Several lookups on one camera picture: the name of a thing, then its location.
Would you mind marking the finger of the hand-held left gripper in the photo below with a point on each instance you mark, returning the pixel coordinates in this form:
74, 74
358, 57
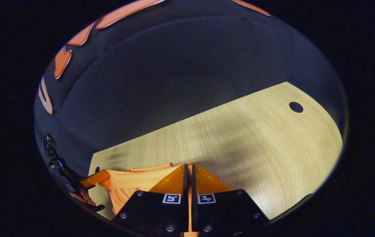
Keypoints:
95, 178

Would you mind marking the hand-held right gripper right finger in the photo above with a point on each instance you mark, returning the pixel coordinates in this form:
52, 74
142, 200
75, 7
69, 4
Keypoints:
227, 214

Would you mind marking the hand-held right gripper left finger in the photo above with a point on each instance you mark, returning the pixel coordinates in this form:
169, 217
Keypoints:
154, 214

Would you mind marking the orange T-shirt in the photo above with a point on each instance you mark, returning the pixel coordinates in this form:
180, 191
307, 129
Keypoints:
131, 181

